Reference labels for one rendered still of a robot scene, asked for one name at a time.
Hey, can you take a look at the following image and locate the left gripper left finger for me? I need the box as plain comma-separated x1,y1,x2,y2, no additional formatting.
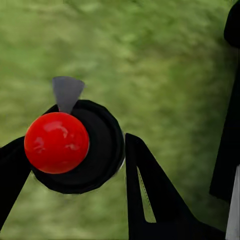
0,136,32,230

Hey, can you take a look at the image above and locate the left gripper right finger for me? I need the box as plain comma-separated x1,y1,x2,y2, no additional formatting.
125,133,210,240

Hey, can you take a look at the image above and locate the pesticide atomizer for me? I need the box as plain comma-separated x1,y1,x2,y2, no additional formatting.
24,75,126,195

